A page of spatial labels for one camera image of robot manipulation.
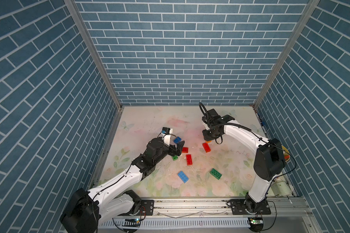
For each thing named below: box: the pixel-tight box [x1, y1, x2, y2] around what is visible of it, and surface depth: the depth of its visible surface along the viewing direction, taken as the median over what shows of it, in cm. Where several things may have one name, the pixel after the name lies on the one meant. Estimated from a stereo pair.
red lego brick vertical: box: [185, 153, 193, 166], surface depth 91 cm
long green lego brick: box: [209, 167, 223, 181], surface depth 86 cm
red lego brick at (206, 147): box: [202, 142, 211, 153], surface depth 97 cm
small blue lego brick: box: [173, 136, 182, 144], surface depth 101 cm
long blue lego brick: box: [177, 170, 190, 184], surface depth 85 cm
